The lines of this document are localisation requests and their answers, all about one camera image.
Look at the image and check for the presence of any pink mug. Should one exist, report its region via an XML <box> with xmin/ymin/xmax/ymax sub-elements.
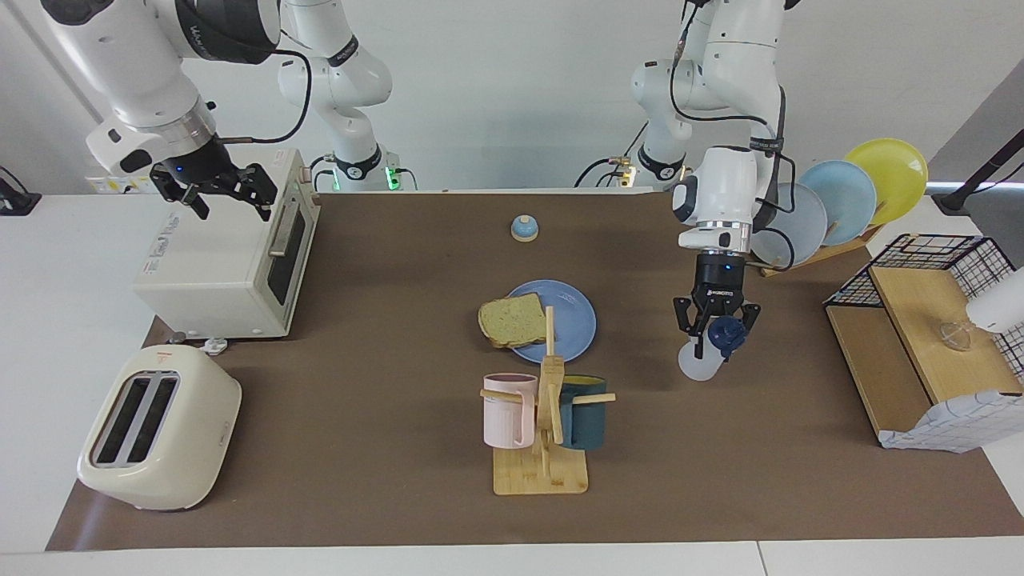
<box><xmin>482</xmin><ymin>373</ymin><xmax>538</xmax><ymax>450</ymax></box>

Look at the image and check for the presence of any wooden plate rack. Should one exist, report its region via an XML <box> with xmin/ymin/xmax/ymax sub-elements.
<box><xmin>760</xmin><ymin>222</ymin><xmax>885</xmax><ymax>278</ymax></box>

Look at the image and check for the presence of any slice of toast bread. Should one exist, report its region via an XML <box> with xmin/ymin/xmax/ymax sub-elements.
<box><xmin>478</xmin><ymin>293</ymin><xmax>548</xmax><ymax>350</ymax></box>

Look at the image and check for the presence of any white power strip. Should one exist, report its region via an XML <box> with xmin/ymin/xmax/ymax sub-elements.
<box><xmin>86</xmin><ymin>172</ymin><xmax>161</xmax><ymax>195</ymax></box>

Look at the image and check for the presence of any brown table mat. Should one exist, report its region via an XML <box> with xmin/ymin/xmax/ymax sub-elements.
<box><xmin>46</xmin><ymin>190</ymin><xmax>1024</xmax><ymax>551</ymax></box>

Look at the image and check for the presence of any black arm base cable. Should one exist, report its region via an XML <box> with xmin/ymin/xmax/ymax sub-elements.
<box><xmin>574</xmin><ymin>120</ymin><xmax>650</xmax><ymax>190</ymax></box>

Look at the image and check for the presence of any white checked cloth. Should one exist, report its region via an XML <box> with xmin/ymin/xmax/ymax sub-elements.
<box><xmin>877</xmin><ymin>390</ymin><xmax>1024</xmax><ymax>454</ymax></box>

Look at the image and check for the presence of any wooden shelf box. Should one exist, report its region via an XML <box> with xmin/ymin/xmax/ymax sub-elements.
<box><xmin>826</xmin><ymin>266</ymin><xmax>1024</xmax><ymax>437</ymax></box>

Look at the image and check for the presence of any black clamp base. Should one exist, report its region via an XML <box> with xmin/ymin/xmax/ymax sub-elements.
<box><xmin>0</xmin><ymin>166</ymin><xmax>42</xmax><ymax>217</ymax></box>

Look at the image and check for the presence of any dark teal mug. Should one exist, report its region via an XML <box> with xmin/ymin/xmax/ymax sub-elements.
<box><xmin>558</xmin><ymin>375</ymin><xmax>609</xmax><ymax>450</ymax></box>

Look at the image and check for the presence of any clear bottle with navy cap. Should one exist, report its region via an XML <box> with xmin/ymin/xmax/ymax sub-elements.
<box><xmin>678</xmin><ymin>316</ymin><xmax>749</xmax><ymax>382</ymax></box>

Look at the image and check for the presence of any black wire basket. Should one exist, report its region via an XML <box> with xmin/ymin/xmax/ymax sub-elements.
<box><xmin>824</xmin><ymin>234</ymin><xmax>1024</xmax><ymax>385</ymax></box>

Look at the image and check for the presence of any white toaster oven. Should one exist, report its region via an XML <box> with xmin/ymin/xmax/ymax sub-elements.
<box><xmin>133</xmin><ymin>147</ymin><xmax>321</xmax><ymax>340</ymax></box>

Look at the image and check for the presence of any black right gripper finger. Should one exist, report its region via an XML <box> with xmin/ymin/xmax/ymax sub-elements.
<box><xmin>238</xmin><ymin>163</ymin><xmax>279</xmax><ymax>224</ymax></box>
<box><xmin>149</xmin><ymin>173</ymin><xmax>211</xmax><ymax>222</ymax></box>

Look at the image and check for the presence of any light blue plate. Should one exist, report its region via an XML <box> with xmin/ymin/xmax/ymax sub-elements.
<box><xmin>798</xmin><ymin>160</ymin><xmax>878</xmax><ymax>247</ymax></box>

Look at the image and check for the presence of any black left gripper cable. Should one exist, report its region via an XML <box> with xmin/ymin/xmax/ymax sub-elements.
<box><xmin>670</xmin><ymin>0</ymin><xmax>798</xmax><ymax>270</ymax></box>

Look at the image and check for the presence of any yellow plate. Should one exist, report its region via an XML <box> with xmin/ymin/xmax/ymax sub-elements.
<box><xmin>844</xmin><ymin>138</ymin><xmax>929</xmax><ymax>226</ymax></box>

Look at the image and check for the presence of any cream two-slot toaster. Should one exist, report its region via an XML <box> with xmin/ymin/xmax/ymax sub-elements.
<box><xmin>77</xmin><ymin>345</ymin><xmax>242</xmax><ymax>512</ymax></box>

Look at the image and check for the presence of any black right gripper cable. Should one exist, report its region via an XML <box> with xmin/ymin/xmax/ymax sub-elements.
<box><xmin>216</xmin><ymin>48</ymin><xmax>314</xmax><ymax>145</ymax></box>

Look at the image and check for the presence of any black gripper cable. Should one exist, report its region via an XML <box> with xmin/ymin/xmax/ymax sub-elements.
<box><xmin>216</xmin><ymin>48</ymin><xmax>314</xmax><ymax>145</ymax></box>
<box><xmin>670</xmin><ymin>0</ymin><xmax>798</xmax><ymax>270</ymax></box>

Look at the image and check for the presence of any wooden mug tree stand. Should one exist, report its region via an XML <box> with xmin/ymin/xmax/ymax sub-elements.
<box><xmin>480</xmin><ymin>306</ymin><xmax>617</xmax><ymax>496</ymax></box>

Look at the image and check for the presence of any clear glass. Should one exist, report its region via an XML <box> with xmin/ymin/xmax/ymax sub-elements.
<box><xmin>938</xmin><ymin>320</ymin><xmax>975</xmax><ymax>353</ymax></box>

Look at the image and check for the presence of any blue round plate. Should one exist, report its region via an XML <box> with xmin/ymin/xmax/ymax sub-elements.
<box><xmin>506</xmin><ymin>279</ymin><xmax>597</xmax><ymax>364</ymax></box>

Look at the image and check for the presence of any grey plate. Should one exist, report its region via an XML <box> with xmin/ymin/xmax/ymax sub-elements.
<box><xmin>752</xmin><ymin>182</ymin><xmax>829</xmax><ymax>268</ymax></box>

